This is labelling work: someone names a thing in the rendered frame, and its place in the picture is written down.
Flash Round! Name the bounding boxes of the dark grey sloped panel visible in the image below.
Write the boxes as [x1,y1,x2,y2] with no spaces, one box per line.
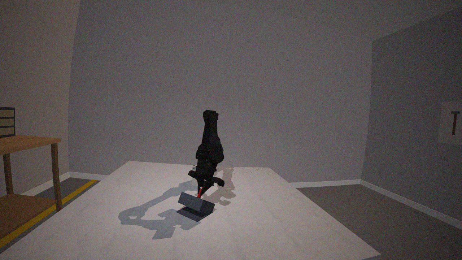
[176,192,215,222]

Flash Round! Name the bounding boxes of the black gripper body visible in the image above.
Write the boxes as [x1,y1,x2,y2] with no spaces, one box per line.
[188,163,224,187]

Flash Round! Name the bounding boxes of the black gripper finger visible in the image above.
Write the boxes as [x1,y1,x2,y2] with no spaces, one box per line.
[195,178,204,194]
[200,180,214,196]

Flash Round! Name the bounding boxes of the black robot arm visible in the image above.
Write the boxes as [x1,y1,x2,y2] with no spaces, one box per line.
[195,110,224,178]

